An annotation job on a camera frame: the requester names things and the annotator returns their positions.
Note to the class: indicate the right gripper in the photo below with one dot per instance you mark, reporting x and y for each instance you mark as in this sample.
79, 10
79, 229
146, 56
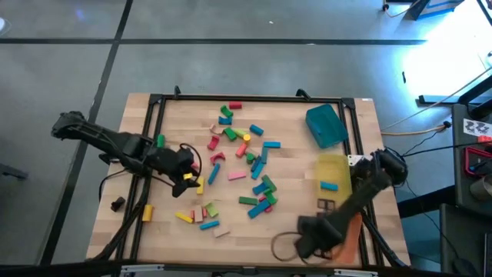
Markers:
319, 234

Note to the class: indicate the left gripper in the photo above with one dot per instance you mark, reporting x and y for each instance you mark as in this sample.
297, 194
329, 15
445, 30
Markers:
171, 163

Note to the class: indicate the yellow rectangular block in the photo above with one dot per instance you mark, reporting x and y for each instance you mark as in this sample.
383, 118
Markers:
184, 217
200, 185

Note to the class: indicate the thick yellow block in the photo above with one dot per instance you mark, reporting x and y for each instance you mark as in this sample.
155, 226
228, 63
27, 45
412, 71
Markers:
147, 213

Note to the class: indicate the long blue block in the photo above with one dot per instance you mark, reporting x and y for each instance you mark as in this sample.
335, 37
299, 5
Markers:
259, 209

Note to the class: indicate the pink red cylinder block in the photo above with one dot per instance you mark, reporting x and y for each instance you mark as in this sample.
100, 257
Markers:
241, 150

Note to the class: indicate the green rectangular block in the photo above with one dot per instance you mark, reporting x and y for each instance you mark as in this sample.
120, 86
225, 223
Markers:
269, 183
248, 201
230, 134

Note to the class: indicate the lime green cylinder block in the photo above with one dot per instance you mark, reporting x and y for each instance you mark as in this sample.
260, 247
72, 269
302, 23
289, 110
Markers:
239, 132

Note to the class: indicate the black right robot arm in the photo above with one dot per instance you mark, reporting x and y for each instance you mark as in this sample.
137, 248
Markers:
369, 188

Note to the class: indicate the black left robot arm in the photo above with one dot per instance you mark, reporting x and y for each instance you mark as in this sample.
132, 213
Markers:
115, 140

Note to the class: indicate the orange translucent plastic bin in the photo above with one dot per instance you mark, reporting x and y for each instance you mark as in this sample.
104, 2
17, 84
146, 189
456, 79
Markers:
353, 246

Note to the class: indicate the small green block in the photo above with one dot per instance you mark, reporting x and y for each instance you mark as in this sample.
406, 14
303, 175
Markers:
271, 198

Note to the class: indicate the small black object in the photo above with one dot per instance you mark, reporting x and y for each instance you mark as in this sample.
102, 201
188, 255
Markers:
117, 204

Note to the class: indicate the yellow translucent plastic bin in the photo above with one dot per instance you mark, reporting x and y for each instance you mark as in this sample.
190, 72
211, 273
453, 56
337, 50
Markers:
332, 169

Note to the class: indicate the small natural wood block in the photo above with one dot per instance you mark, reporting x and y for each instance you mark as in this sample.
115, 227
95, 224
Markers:
216, 129

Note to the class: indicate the dark blue rectangular block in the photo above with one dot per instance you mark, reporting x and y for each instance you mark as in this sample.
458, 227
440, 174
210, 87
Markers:
255, 164

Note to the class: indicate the yellow cylinder block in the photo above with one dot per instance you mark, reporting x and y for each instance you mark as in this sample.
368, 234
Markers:
246, 138

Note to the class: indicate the green arch block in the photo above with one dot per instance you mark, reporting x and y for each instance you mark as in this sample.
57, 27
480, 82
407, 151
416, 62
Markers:
227, 111

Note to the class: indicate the teal rectangular block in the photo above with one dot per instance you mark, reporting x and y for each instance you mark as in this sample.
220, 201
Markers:
264, 155

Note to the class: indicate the blue cylinder block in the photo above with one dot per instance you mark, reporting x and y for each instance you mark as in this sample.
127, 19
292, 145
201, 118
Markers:
256, 129

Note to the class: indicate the red rectangular block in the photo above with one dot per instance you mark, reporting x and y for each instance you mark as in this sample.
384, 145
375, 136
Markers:
235, 105

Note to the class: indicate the teal plastic bin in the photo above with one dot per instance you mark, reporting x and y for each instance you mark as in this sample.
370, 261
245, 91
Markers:
326, 127

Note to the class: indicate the black office desk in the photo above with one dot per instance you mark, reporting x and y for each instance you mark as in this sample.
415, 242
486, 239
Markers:
461, 231

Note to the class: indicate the black beam with silver brackets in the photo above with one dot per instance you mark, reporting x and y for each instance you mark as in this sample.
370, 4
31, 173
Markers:
57, 269

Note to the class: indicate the black side table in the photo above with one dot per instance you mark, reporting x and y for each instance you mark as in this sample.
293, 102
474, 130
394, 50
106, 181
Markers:
459, 184

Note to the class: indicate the black computer mouse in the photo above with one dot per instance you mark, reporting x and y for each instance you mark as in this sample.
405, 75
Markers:
465, 269

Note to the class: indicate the dark grey floor object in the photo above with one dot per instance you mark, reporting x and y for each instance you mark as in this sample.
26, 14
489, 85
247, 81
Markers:
13, 172

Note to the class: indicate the grey metal cup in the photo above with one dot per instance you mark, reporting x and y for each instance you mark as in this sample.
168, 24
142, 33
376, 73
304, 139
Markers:
482, 188

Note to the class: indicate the red black case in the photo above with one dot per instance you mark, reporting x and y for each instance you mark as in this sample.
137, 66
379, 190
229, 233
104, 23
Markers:
476, 161

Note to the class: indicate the black stand bar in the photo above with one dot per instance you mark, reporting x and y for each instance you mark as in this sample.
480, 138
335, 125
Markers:
438, 99

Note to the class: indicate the printed paper sheet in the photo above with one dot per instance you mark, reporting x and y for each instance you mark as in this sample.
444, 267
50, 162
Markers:
476, 127

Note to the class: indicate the small red object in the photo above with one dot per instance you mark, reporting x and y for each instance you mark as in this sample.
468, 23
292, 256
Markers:
485, 139

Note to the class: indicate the blue white equipment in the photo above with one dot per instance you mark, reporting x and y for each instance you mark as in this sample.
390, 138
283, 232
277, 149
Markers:
417, 9

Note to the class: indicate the white bracket plate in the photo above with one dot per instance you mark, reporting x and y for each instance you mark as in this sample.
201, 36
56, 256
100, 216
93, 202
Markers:
353, 159

